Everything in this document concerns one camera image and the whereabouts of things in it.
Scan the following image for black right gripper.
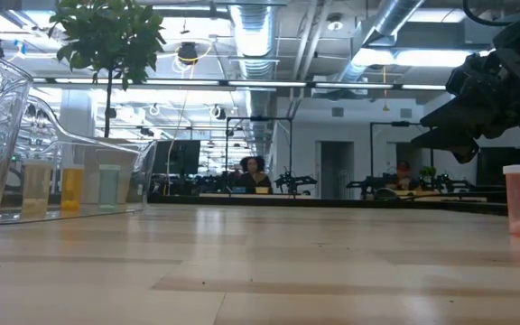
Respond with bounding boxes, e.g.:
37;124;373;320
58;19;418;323
411;51;520;164

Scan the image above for teal pill bottle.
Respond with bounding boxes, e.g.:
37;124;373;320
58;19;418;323
98;163;122;209

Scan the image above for pale yellow pill bottle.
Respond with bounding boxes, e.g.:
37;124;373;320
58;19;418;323
21;158;53;217

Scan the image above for clear plastic bin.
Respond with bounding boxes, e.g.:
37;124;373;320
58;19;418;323
0;88;158;226
0;43;34;239

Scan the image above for black cabinet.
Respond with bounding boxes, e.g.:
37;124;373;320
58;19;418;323
475;146;520;204

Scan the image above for person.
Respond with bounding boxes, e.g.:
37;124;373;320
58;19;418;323
237;155;274;194
388;161;417;190

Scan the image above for bright ceiling light panel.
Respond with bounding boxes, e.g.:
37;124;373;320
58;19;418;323
352;47;473;69

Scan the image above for long ceiling light strip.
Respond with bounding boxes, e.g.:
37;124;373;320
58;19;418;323
33;77;447;91

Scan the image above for black monitor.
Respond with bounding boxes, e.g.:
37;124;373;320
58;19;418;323
153;139;201;176

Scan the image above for green leafy plant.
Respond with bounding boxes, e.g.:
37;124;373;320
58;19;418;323
48;0;167;139

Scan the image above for white plant pot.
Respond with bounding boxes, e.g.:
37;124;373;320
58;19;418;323
81;137;140;205

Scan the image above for black frame stand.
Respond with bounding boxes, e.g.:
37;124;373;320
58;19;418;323
369;120;436;200
225;116;294;195

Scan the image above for silver ventilation duct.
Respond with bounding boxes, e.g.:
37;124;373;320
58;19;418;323
230;0;288;118
331;0;426;87

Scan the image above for black table frame rail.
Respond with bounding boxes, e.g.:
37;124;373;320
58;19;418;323
148;192;520;221

